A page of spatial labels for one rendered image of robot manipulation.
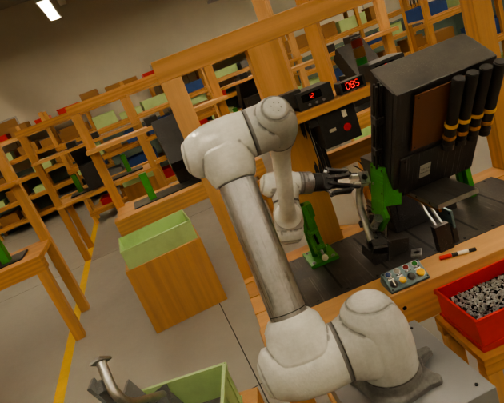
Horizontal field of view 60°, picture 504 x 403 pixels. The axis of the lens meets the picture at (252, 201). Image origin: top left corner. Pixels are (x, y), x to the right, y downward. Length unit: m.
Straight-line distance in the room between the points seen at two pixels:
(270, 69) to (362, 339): 1.22
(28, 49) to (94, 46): 1.42
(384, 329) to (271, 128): 0.56
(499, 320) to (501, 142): 1.17
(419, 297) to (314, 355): 0.68
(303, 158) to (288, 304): 1.01
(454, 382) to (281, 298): 0.48
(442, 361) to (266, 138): 0.76
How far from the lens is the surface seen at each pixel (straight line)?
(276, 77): 1.95
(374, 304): 1.13
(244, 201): 1.12
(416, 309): 1.73
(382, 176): 1.75
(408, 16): 7.12
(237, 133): 1.14
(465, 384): 1.29
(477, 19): 2.34
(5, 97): 11.77
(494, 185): 2.32
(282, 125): 1.13
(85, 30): 11.63
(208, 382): 1.58
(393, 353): 1.16
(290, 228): 1.62
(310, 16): 2.01
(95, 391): 1.43
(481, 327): 1.48
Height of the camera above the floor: 1.83
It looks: 17 degrees down
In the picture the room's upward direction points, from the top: 21 degrees counter-clockwise
